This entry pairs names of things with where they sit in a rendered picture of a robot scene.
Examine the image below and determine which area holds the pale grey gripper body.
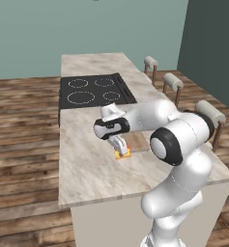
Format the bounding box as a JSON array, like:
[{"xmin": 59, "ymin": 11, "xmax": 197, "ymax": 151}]
[{"xmin": 107, "ymin": 134, "xmax": 130, "ymax": 155}]

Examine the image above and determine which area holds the yellow cheese wedge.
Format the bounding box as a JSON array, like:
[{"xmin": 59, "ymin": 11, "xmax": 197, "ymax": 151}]
[{"xmin": 114, "ymin": 147, "xmax": 133, "ymax": 161}]

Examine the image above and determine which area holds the black hob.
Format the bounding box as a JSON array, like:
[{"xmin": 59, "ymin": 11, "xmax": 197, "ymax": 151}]
[{"xmin": 58, "ymin": 72, "xmax": 138, "ymax": 127}]

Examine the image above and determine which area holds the white kitchen island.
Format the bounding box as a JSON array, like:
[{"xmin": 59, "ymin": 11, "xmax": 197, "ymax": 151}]
[{"xmin": 57, "ymin": 52, "xmax": 229, "ymax": 247}]

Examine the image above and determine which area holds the grey cushioned wooden stool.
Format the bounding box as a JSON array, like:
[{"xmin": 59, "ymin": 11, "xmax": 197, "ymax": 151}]
[
  {"xmin": 194, "ymin": 99, "xmax": 227, "ymax": 153},
  {"xmin": 161, "ymin": 71, "xmax": 185, "ymax": 109},
  {"xmin": 143, "ymin": 55, "xmax": 159, "ymax": 87}
]

